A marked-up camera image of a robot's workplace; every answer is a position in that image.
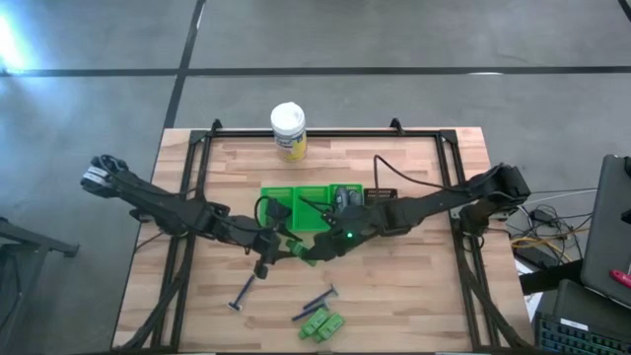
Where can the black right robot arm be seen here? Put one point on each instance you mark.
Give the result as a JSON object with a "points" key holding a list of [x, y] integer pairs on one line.
{"points": [[434, 199]]}

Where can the blue disposable razor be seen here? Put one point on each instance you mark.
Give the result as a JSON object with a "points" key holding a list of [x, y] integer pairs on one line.
{"points": [[241, 294], [308, 312]]}

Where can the green plastic basket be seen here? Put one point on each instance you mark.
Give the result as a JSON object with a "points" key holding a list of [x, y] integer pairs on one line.
{"points": [[332, 190], [308, 217], [266, 209]]}

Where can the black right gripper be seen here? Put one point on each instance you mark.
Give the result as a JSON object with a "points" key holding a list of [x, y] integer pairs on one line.
{"points": [[332, 244]]}

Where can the dark blue bolt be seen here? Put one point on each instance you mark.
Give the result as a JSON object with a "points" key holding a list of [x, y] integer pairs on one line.
{"points": [[321, 297]]}

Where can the black crate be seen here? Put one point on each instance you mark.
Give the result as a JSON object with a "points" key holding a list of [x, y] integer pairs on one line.
{"points": [[572, 340]]}

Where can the black plastic basket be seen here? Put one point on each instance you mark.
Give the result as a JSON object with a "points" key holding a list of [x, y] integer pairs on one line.
{"points": [[380, 193]]}

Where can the small green bottle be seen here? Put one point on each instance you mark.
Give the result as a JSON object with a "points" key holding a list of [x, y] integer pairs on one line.
{"points": [[313, 324], [294, 246], [330, 328]]}

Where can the yellow white wipes canister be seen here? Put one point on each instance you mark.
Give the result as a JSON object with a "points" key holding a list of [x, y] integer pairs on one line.
{"points": [[289, 130]]}

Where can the grey laptop case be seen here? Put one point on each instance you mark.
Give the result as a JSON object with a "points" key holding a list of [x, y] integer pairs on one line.
{"points": [[609, 232]]}

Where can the dark blue toiletry tube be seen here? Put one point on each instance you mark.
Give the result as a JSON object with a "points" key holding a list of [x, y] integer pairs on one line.
{"points": [[280, 209]]}

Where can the black power adapter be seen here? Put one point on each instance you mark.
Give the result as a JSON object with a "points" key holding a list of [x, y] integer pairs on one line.
{"points": [[543, 215]]}

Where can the black floor stand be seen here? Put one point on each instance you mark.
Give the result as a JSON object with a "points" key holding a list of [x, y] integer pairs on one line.
{"points": [[29, 241]]}

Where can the black table frame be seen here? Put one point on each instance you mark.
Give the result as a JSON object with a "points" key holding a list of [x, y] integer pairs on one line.
{"points": [[446, 163]]}

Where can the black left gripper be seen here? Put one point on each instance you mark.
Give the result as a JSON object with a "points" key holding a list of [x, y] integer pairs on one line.
{"points": [[266, 244]]}

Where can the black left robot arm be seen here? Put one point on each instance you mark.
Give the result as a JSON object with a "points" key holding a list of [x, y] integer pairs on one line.
{"points": [[162, 207]]}

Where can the grey toiletry tube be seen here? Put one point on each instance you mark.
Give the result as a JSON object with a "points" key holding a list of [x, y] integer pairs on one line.
{"points": [[341, 197], [355, 198]]}

